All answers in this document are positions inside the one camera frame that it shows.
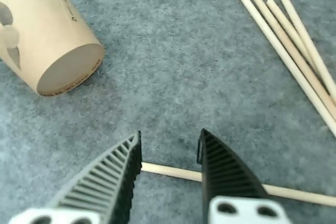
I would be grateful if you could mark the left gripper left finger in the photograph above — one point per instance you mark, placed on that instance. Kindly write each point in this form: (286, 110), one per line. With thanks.
(105, 184)

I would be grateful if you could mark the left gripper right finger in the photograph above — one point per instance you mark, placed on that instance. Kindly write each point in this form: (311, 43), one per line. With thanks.
(228, 174)

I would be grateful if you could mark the beige paper cup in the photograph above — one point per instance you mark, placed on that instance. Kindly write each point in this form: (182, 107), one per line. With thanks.
(39, 30)

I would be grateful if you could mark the wooden chopstick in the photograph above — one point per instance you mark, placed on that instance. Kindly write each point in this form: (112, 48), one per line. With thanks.
(278, 51)
(288, 24)
(286, 43)
(173, 170)
(302, 30)

